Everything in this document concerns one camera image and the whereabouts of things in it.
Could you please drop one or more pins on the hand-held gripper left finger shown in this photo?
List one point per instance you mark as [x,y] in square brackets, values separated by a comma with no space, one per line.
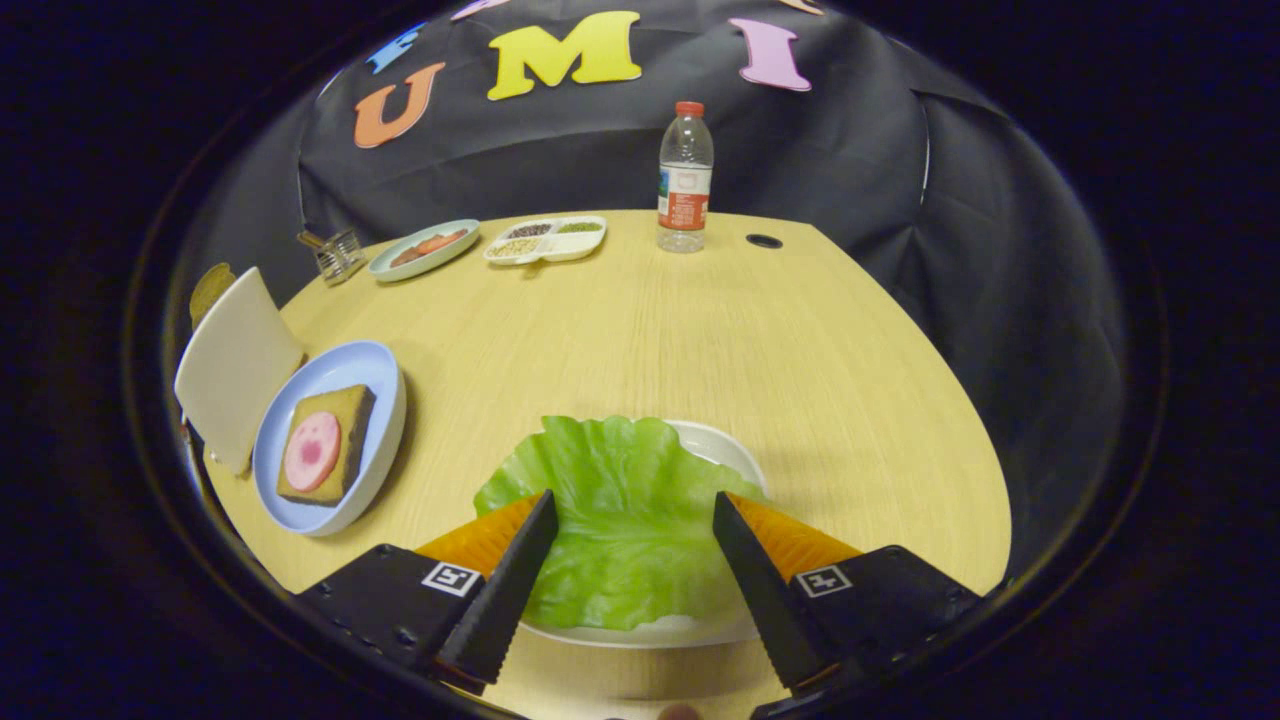
[510,600]

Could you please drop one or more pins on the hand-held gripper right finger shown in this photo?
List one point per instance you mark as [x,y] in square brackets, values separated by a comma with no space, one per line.
[760,590]

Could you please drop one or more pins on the green lettuce leaf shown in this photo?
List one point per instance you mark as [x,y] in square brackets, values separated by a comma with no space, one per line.
[630,500]

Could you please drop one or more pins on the brown toast slice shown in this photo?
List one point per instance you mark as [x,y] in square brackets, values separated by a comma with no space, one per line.
[208,290]

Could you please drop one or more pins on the white plate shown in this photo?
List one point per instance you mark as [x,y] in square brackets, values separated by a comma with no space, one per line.
[720,450]

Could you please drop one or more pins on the brown bread slice with ham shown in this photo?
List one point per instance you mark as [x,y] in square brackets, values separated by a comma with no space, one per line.
[350,420]

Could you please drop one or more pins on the pink ham slice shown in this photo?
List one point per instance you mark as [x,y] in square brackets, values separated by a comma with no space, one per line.
[312,452]

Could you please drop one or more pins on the light blue plate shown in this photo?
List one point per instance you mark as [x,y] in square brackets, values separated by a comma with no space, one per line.
[330,370]

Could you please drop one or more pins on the pale green plate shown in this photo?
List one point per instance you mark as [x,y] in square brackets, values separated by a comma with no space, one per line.
[385,270]

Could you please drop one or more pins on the brown meat slice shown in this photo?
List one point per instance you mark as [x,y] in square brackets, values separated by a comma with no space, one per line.
[408,257]

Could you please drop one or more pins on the white divided condiment dish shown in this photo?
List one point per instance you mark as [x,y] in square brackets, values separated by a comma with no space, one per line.
[580,248]

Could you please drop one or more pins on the white toaster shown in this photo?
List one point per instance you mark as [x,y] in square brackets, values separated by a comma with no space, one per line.
[235,360]

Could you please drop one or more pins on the red tomato slice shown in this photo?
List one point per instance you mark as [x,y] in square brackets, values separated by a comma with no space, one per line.
[443,241]

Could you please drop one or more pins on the clear red-capped water bottle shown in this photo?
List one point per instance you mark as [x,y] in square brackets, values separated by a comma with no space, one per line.
[685,200]

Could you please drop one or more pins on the black backdrop cloth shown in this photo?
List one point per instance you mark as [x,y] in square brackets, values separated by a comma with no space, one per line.
[850,150]

